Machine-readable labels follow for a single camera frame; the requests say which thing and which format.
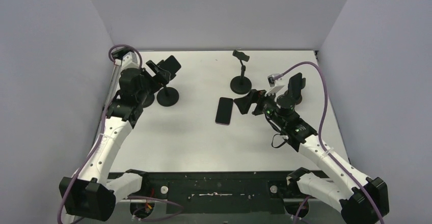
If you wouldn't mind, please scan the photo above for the tall black tripod phone stand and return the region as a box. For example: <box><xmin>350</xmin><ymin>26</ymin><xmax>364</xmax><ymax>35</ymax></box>
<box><xmin>142</xmin><ymin>94</ymin><xmax>155</xmax><ymax>108</ymax></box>

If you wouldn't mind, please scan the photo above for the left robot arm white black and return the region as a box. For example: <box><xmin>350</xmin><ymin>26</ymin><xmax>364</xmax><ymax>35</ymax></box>
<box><xmin>57</xmin><ymin>61</ymin><xmax>174</xmax><ymax>223</ymax></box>

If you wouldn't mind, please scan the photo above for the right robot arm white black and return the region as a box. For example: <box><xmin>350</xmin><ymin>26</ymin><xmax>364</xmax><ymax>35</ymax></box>
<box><xmin>234</xmin><ymin>89</ymin><xmax>390</xmax><ymax>223</ymax></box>

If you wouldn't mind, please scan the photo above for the black round-base phone stand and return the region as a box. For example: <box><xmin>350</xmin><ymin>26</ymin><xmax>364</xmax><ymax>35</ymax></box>
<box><xmin>230</xmin><ymin>50</ymin><xmax>252</xmax><ymax>95</ymax></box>

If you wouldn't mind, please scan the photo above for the aluminium frame rail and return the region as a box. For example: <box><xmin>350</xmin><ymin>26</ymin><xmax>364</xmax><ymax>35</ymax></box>
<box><xmin>102</xmin><ymin>66</ymin><xmax>121</xmax><ymax>111</ymax></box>

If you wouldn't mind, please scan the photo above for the black smartphone white edge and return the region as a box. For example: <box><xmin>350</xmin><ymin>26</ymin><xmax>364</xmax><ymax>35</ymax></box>
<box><xmin>158</xmin><ymin>55</ymin><xmax>181</xmax><ymax>80</ymax></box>

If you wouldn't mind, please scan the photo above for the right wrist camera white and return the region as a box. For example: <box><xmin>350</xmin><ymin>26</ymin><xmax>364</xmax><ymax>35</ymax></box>
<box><xmin>265</xmin><ymin>74</ymin><xmax>285</xmax><ymax>97</ymax></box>

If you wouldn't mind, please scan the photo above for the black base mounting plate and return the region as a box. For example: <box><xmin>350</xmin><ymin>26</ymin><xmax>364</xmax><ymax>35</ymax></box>
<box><xmin>134</xmin><ymin>171</ymin><xmax>305</xmax><ymax>214</ymax></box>

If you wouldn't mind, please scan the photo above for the purple-edged black smartphone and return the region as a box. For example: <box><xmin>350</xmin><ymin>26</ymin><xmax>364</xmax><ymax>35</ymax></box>
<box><xmin>215</xmin><ymin>97</ymin><xmax>234</xmax><ymax>125</ymax></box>

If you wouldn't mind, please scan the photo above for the dark blue-edged smartphone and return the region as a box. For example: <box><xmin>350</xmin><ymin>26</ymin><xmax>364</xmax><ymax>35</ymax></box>
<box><xmin>287</xmin><ymin>72</ymin><xmax>306</xmax><ymax>101</ymax></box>

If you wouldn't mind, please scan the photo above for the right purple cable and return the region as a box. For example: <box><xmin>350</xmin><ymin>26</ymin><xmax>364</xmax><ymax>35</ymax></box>
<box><xmin>274</xmin><ymin>61</ymin><xmax>386</xmax><ymax>224</ymax></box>

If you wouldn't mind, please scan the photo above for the brown wooden round phone stand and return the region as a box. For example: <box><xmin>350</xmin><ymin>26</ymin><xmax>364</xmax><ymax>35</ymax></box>
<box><xmin>295</xmin><ymin>95</ymin><xmax>303</xmax><ymax>105</ymax></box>

